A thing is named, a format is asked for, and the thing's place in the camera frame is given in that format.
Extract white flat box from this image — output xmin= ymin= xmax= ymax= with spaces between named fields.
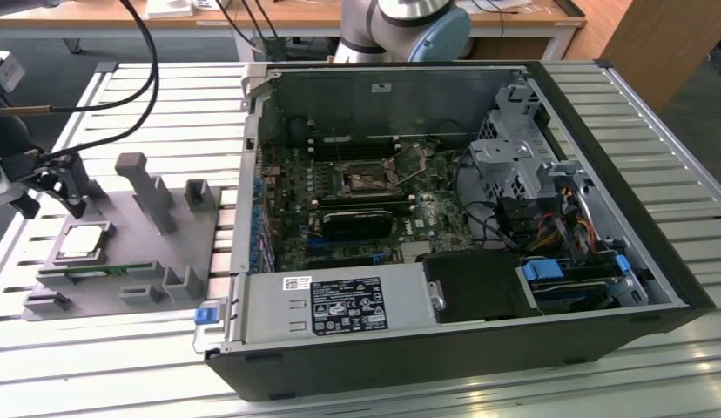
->
xmin=146 ymin=0 xmax=194 ymax=19

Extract metal socket cover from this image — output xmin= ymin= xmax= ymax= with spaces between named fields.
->
xmin=386 ymin=139 xmax=442 ymax=176

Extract green motherboard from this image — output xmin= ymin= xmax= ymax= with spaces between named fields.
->
xmin=258 ymin=141 xmax=490 ymax=273

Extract green RAM stick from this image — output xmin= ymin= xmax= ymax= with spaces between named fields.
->
xmin=37 ymin=262 xmax=154 ymax=280

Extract CPU socket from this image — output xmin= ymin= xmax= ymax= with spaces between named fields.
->
xmin=335 ymin=159 xmax=403 ymax=196

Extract grey parts rack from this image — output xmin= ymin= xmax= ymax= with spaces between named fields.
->
xmin=21 ymin=152 xmax=226 ymax=323

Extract black power supply label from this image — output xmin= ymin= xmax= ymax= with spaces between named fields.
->
xmin=310 ymin=276 xmax=391 ymax=336

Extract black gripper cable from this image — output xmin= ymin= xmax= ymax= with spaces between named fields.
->
xmin=41 ymin=0 xmax=162 ymax=158

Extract black data cable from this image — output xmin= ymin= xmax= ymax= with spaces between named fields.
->
xmin=462 ymin=198 xmax=522 ymax=253

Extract black graphics card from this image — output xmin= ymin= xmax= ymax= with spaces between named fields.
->
xmin=319 ymin=210 xmax=395 ymax=243

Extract black plastic shroud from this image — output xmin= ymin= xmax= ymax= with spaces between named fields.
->
xmin=421 ymin=251 xmax=541 ymax=324

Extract wooden desk white frame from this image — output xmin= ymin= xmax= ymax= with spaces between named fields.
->
xmin=0 ymin=0 xmax=239 ymax=56
xmin=231 ymin=0 xmax=589 ymax=62

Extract silver finned heatsink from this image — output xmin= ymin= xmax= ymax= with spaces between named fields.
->
xmin=401 ymin=242 xmax=433 ymax=264

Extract silver power supply unit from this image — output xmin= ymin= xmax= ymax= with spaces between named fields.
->
xmin=230 ymin=262 xmax=442 ymax=352

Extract silver metal drive cage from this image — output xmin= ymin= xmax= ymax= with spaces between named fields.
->
xmin=467 ymin=82 xmax=594 ymax=206

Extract grey case release handle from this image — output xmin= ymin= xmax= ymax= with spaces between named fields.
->
xmin=239 ymin=62 xmax=275 ymax=115

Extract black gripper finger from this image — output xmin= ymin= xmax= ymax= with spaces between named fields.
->
xmin=9 ymin=176 xmax=43 ymax=221
xmin=38 ymin=152 xmax=94 ymax=219

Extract wooden cabinet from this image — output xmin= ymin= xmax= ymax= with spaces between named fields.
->
xmin=564 ymin=0 xmax=721 ymax=114

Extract white barcode sticker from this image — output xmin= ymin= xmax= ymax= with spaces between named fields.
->
xmin=278 ymin=273 xmax=313 ymax=292

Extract black open PC case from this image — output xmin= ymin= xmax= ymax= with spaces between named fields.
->
xmin=193 ymin=59 xmax=720 ymax=402

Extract silver topped CPU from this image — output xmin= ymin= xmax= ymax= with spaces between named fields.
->
xmin=59 ymin=225 xmax=111 ymax=258

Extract yellow red power wires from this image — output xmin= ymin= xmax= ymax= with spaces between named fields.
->
xmin=526 ymin=185 xmax=606 ymax=265

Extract silver shroud latch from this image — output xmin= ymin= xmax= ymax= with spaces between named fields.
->
xmin=429 ymin=280 xmax=449 ymax=311

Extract blue disk carrier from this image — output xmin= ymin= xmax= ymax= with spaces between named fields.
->
xmin=519 ymin=254 xmax=633 ymax=288

